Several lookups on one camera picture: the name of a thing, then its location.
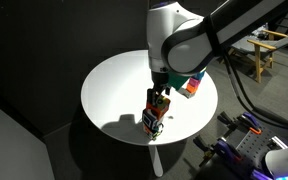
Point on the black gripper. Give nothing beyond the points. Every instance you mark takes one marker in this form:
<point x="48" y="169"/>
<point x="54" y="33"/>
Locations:
<point x="160" y="80"/>

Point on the grey embossed soft block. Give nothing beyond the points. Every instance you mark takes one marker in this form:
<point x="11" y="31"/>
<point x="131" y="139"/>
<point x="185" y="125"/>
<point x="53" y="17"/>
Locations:
<point x="186" y="93"/>

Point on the magenta embossed soft block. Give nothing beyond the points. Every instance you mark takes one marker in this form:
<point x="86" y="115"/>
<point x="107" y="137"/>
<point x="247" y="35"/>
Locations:
<point x="194" y="82"/>

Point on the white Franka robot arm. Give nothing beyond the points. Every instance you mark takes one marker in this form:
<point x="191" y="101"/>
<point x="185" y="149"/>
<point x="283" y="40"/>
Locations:
<point x="184" y="36"/>

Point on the orange embossed soft block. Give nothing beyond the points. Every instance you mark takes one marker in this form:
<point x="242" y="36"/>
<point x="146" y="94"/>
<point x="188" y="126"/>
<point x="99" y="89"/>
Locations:
<point x="191" y="88"/>

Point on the purple and black clamp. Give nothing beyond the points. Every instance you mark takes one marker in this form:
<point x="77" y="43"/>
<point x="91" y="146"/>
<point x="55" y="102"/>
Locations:
<point x="225" y="150"/>

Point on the blue embossed soft block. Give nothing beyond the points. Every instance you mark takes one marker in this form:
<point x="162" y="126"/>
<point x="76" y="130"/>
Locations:
<point x="199" y="76"/>

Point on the wooden folding chair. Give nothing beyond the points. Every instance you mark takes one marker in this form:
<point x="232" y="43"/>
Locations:
<point x="259" y="50"/>

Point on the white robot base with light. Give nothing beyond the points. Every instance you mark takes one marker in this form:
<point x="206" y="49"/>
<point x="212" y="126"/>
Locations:
<point x="284" y="160"/>

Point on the orange purple square plush toy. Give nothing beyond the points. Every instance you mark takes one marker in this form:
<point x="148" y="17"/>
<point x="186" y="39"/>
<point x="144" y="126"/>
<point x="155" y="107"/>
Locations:
<point x="159" y="107"/>

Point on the white table pedestal base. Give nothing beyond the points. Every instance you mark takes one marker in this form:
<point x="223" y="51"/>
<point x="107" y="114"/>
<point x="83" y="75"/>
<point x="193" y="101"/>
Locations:
<point x="156" y="161"/>

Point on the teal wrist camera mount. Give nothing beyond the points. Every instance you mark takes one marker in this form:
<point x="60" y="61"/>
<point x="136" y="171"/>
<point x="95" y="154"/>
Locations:
<point x="177" y="81"/>

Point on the purple clamp with orange trigger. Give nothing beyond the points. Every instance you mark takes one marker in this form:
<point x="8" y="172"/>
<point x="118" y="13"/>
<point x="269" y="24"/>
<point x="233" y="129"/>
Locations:
<point x="250" y="123"/>

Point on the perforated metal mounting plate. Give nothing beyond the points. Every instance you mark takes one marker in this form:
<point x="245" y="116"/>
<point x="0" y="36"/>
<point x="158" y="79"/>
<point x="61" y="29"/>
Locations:
<point x="257" y="146"/>

